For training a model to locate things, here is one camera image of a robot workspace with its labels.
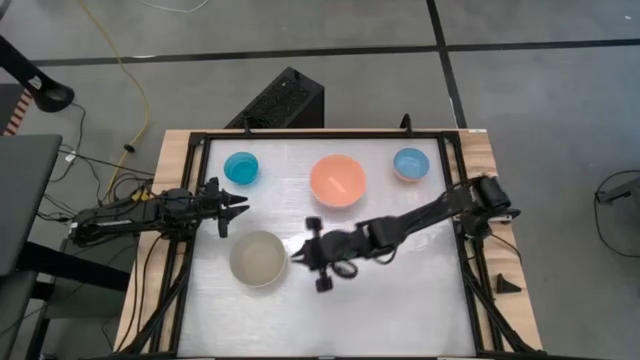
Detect cyan translucent small bowl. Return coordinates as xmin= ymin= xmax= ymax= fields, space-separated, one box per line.
xmin=223 ymin=151 xmax=261 ymax=187

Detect orange black striped strip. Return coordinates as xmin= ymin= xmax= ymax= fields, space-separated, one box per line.
xmin=1 ymin=88 xmax=34 ymax=137

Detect large salmon pink bowl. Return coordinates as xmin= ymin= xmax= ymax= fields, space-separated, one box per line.
xmin=309 ymin=153 xmax=368 ymax=209

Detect large beige bowl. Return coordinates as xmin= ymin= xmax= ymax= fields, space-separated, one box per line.
xmin=228 ymin=230 xmax=289 ymax=289

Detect yellow floor cable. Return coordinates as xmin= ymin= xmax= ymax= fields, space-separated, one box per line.
xmin=79 ymin=0 xmax=151 ymax=204

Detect white floor cable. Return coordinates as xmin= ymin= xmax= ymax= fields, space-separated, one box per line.
xmin=141 ymin=0 xmax=210 ymax=15

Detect black stand foot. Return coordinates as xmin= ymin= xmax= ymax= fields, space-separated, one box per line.
xmin=0 ymin=34 xmax=76 ymax=114

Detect black looped floor cable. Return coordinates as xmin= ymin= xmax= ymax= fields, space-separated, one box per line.
xmin=593 ymin=169 xmax=640 ymax=260

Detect blue speckled small bowl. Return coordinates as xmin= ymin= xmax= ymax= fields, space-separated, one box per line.
xmin=392 ymin=147 xmax=431 ymax=183

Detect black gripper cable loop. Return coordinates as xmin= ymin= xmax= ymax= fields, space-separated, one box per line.
xmin=331 ymin=256 xmax=360 ymax=281

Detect small black wedge bracket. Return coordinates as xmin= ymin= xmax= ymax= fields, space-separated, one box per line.
xmin=495 ymin=272 xmax=523 ymax=295

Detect black metal table frame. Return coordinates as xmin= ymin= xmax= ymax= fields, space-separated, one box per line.
xmin=117 ymin=113 xmax=540 ymax=360

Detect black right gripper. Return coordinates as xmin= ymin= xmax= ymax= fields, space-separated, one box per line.
xmin=290 ymin=216 xmax=363 ymax=295

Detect black perforated tower box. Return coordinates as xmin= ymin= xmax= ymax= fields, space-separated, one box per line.
xmin=224 ymin=66 xmax=326 ymax=130

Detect white glossy table sheet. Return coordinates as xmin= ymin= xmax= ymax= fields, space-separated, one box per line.
xmin=177 ymin=137 xmax=477 ymax=358

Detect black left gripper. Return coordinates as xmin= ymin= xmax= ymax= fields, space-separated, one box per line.
xmin=198 ymin=176 xmax=250 ymax=240

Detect grey desk top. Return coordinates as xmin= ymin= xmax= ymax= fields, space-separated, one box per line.
xmin=0 ymin=133 xmax=64 ymax=279

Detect black floor cable bundle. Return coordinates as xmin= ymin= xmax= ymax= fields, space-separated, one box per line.
xmin=35 ymin=101 xmax=157 ymax=224

